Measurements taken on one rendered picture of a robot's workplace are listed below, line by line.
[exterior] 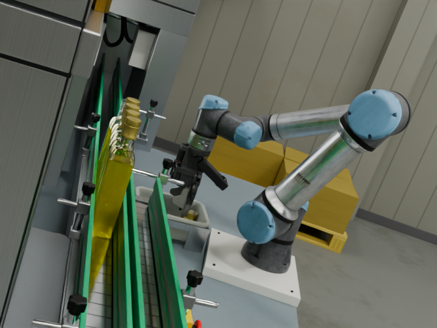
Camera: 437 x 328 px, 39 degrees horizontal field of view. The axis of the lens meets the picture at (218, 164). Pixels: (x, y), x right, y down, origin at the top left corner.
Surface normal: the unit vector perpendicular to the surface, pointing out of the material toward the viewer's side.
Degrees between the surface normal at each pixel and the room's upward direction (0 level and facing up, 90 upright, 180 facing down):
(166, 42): 90
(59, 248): 0
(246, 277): 0
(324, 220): 90
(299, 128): 108
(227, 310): 0
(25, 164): 90
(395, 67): 90
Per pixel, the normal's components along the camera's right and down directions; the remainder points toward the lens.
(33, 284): 0.33, -0.90
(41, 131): 0.15, 0.35
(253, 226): -0.58, 0.17
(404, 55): -0.06, 0.28
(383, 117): -0.41, 0.00
